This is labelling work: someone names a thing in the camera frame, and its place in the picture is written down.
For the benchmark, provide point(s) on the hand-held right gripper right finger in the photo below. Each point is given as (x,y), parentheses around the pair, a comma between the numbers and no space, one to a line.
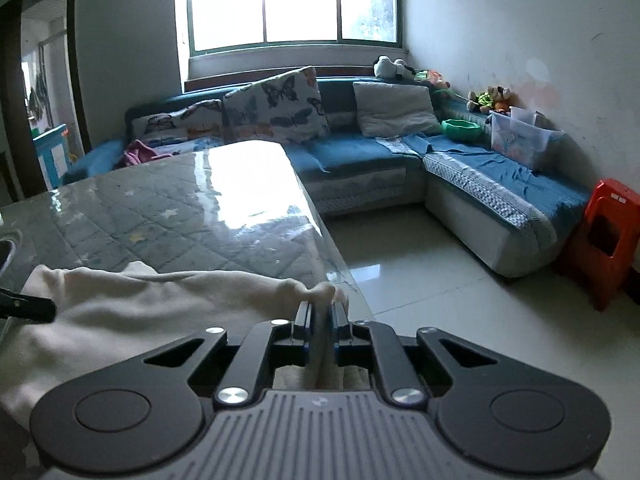
(342,341)

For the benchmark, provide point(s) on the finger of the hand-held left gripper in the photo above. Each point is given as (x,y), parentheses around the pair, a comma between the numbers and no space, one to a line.
(27,307)

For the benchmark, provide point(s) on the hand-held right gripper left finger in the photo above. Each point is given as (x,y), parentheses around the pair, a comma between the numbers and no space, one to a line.
(302,341)

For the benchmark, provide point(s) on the cream fleece garment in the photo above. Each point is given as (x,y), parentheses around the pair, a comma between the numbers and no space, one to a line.
(150,305)

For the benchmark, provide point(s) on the blue white cabinet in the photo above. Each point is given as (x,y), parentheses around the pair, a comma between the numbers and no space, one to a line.
(50,157)

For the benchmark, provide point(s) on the blue corner sofa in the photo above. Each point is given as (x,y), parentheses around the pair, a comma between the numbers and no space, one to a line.
(350,150)

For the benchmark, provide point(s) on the pink cloth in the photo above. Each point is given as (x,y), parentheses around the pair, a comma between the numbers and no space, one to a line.
(142,154)

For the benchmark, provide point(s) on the hanging dark cloth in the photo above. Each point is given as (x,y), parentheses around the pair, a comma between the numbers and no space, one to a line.
(37,97)

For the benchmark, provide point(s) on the flat butterfly print pillow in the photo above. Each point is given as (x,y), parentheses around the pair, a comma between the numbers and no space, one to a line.
(175,125)

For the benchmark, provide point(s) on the large butterfly print pillow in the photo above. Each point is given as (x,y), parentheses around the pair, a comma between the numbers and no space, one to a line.
(275,105)

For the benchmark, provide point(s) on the grey pillow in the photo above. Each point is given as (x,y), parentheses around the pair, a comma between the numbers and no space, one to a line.
(395,107)

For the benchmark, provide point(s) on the green bowl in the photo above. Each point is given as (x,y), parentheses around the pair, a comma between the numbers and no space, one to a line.
(462,131)

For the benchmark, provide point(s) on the clear plastic storage box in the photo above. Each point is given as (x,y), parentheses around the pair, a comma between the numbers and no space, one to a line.
(520,137)

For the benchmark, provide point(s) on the colourful plush toy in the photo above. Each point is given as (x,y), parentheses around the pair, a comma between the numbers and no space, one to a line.
(432,80)

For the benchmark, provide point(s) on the green yellow plush toy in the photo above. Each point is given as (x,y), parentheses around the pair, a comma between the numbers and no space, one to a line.
(481,101)

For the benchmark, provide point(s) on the panda plush toy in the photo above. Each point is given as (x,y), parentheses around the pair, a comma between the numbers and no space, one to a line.
(392,67)

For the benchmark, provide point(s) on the red plastic stool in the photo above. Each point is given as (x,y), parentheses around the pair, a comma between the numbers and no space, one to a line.
(605,240)

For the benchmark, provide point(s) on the brown teddy bear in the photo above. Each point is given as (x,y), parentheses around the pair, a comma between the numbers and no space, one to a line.
(500,97)

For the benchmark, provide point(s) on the window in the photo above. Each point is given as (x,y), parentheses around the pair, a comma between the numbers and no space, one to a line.
(290,0)

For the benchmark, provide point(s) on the dark wooden door frame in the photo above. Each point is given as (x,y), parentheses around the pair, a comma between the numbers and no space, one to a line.
(80,85)

